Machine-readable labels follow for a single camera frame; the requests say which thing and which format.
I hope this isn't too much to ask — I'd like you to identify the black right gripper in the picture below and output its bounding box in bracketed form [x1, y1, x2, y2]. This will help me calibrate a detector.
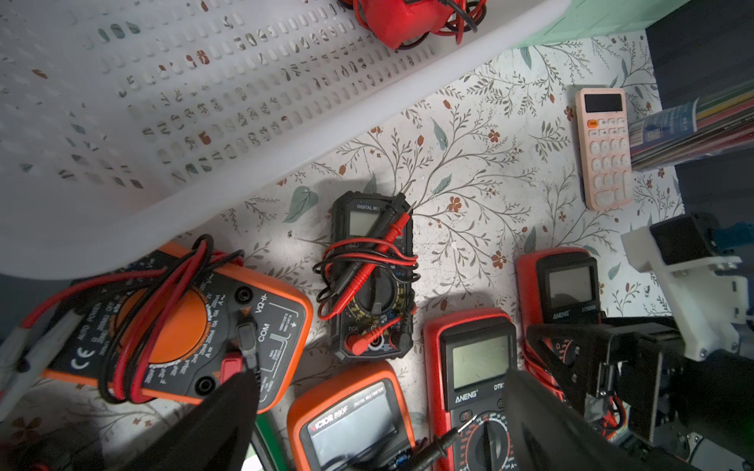
[525, 318, 753, 447]

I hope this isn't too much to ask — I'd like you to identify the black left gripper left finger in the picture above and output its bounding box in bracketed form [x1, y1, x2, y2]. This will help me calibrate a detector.
[124, 371, 259, 470]

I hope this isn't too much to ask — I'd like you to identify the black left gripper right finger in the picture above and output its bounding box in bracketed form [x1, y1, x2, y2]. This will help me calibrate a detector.
[506, 371, 693, 470]

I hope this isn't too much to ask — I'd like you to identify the red ANENG multimeter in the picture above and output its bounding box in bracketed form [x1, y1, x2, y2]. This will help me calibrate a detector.
[423, 308, 518, 470]
[514, 246, 603, 402]

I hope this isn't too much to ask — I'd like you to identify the orange multimeter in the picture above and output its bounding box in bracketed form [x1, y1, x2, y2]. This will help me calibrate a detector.
[287, 360, 416, 470]

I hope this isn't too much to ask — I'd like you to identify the small red multimeter with leads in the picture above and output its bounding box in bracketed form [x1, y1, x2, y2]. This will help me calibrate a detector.
[339, 0, 487, 50]

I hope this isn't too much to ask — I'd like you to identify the orange multimeter lying diagonal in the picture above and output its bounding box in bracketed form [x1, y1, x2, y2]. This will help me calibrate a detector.
[1, 235, 313, 414]

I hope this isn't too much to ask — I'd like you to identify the small black multimeter with leads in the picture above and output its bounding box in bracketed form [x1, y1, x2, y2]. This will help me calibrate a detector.
[313, 192, 420, 361]

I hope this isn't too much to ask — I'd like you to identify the white plastic perforated basket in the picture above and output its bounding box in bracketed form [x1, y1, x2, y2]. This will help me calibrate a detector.
[1, 1, 569, 280]

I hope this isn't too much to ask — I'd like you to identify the pink calculator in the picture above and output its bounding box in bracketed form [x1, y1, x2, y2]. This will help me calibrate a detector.
[576, 88, 633, 212]

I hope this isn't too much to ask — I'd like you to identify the green desktop file organizer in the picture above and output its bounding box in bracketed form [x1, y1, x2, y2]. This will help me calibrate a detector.
[518, 0, 688, 47]

